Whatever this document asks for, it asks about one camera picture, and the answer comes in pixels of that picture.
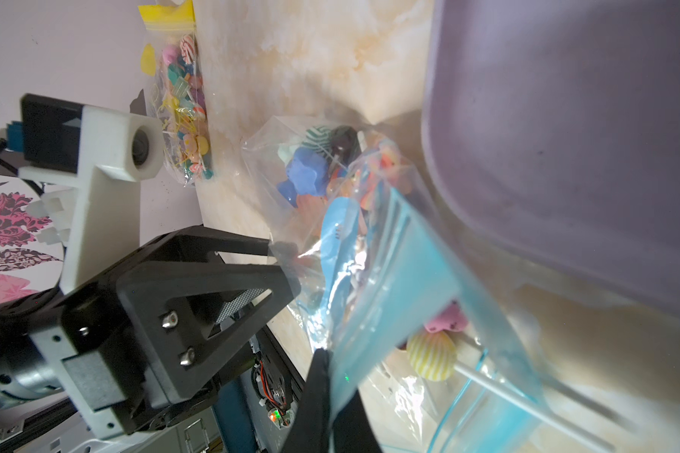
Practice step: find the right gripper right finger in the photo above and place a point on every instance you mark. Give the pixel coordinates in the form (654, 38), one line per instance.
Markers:
(351, 431)

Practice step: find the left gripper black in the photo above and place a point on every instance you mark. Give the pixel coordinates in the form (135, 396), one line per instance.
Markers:
(151, 330)

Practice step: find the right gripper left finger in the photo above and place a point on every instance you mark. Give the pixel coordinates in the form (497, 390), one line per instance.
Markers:
(310, 432)

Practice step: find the lavender plastic tray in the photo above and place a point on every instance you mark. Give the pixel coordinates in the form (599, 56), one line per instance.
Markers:
(553, 129)

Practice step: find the candy bag yellow zip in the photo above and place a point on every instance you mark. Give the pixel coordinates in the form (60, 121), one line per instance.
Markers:
(175, 89)

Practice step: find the black base frame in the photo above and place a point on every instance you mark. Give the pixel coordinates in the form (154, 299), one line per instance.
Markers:
(256, 409)

